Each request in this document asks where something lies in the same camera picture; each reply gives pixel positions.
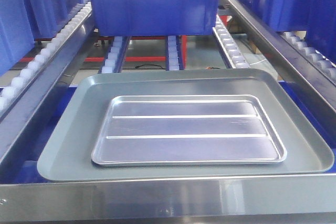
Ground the steel front shelf rail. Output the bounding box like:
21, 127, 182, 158
1, 173, 335, 223

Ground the blue bin upper left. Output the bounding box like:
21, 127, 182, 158
1, 0, 86, 74

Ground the grey plastic tray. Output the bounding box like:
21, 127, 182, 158
37, 69, 334, 181

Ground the silver ribbed metal tray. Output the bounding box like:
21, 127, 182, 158
91, 94, 287, 167

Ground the blue bin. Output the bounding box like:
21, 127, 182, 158
1, 0, 86, 74
91, 0, 219, 36
239, 0, 335, 61

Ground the blue bin upper right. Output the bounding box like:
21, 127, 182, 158
239, 0, 335, 61

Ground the blue bin upper centre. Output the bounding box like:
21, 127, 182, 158
91, 0, 219, 36

